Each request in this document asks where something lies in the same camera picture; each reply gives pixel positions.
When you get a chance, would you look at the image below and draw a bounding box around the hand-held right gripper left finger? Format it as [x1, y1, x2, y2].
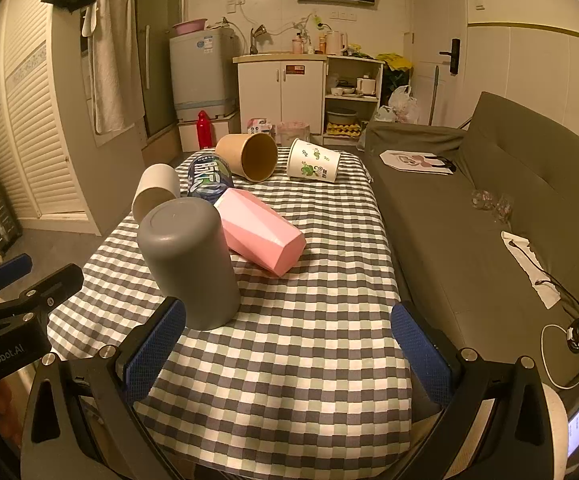
[20, 296, 188, 480]

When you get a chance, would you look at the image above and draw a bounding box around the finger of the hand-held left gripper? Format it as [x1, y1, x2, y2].
[0, 253, 34, 292]
[0, 263, 84, 331]

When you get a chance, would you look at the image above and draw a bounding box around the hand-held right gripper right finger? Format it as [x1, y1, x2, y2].
[390, 301, 570, 480]

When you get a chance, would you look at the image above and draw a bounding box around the grey plastic cup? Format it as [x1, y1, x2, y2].
[137, 198, 241, 331]

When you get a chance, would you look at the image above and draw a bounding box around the cream white cup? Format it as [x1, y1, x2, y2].
[132, 163, 182, 221]

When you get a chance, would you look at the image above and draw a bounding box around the pink faceted cup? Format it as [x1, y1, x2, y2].
[214, 187, 307, 278]

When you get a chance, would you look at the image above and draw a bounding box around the brown paper cup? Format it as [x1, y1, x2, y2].
[215, 133, 279, 182]

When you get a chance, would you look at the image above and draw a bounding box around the white paper cup green print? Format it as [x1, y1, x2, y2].
[287, 138, 342, 183]

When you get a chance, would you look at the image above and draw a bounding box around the grey green sofa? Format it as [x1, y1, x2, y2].
[357, 91, 579, 411]

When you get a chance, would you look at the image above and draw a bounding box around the grey white checkered tablecloth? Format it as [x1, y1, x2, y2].
[47, 147, 443, 480]

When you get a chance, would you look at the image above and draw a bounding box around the white paper sheet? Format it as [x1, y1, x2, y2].
[501, 231, 563, 310]

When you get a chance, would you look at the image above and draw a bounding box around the white louvered wardrobe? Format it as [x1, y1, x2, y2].
[0, 0, 143, 241]

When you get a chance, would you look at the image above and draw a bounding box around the white printed paper bag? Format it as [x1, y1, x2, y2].
[379, 150, 457, 176]

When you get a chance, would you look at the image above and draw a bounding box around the red bottle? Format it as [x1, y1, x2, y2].
[196, 110, 213, 150]

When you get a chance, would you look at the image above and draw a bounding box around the white hanging towel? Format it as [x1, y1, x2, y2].
[82, 0, 145, 136]

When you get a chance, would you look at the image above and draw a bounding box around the grey basin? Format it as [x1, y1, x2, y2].
[327, 108, 359, 126]

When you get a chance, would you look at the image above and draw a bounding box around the white plastic bag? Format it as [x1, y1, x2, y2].
[374, 85, 419, 125]

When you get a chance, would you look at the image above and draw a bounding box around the white open shelf unit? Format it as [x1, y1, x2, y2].
[323, 55, 385, 147]

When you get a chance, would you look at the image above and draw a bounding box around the pink round container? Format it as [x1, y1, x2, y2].
[276, 120, 311, 148]

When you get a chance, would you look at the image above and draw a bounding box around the white washing machine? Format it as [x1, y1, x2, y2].
[170, 27, 239, 122]

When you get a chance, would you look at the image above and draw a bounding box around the white sink cabinet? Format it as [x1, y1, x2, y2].
[234, 55, 328, 135]

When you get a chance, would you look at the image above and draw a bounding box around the yellow bag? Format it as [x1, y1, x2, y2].
[375, 51, 413, 72]

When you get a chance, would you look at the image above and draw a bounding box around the pink basin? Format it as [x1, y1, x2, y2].
[174, 18, 208, 37]

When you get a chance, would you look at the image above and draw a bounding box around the white electric kettle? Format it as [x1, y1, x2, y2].
[325, 30, 349, 56]

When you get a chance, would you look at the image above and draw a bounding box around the white door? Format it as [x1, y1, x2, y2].
[409, 0, 470, 126]

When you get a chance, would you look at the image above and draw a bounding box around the white cable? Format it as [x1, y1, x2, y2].
[541, 323, 579, 391]

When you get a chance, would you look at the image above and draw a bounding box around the broom handle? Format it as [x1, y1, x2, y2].
[428, 65, 440, 126]

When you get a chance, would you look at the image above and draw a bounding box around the black door handle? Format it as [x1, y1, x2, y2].
[439, 38, 461, 75]

